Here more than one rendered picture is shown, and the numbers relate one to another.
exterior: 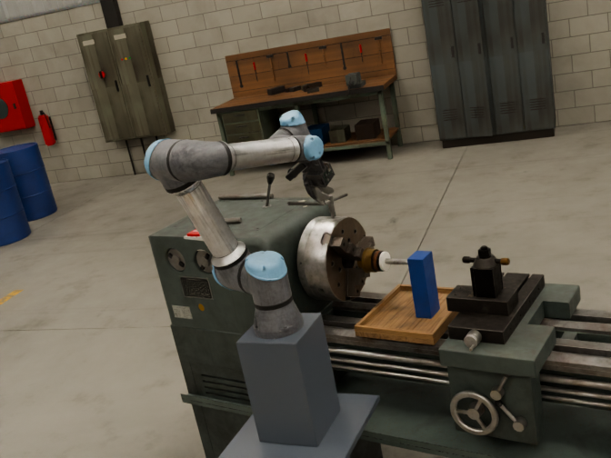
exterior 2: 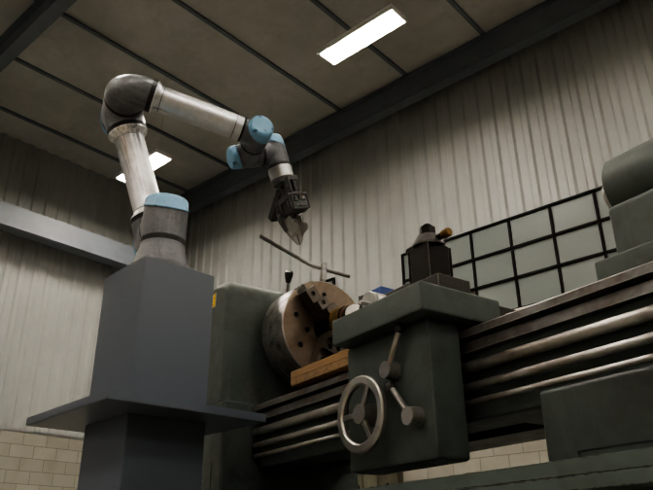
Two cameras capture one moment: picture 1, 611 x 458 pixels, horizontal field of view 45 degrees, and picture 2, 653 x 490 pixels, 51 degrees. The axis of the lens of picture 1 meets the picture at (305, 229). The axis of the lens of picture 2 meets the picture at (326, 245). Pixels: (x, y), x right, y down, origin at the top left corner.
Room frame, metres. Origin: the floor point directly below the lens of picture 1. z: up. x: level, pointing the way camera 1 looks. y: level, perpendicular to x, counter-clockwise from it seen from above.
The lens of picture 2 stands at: (0.64, -0.81, 0.44)
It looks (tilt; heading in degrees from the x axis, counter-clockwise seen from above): 25 degrees up; 19
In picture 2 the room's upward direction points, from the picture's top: 1 degrees counter-clockwise
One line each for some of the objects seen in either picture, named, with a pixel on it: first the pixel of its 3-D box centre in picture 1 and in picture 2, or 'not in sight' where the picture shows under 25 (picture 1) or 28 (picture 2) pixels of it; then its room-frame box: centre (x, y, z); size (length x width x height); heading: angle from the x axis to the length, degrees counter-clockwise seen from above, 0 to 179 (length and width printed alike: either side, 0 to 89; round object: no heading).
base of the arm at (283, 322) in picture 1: (275, 312); (161, 259); (2.04, 0.14, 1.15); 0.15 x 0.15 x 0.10
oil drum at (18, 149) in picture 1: (24, 182); not in sight; (9.16, 3.34, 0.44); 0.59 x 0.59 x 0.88
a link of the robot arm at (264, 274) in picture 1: (266, 276); (164, 220); (2.04, 0.14, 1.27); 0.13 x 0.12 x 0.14; 41
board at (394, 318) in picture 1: (415, 312); (377, 375); (2.41, -0.33, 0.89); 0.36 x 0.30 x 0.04; 144
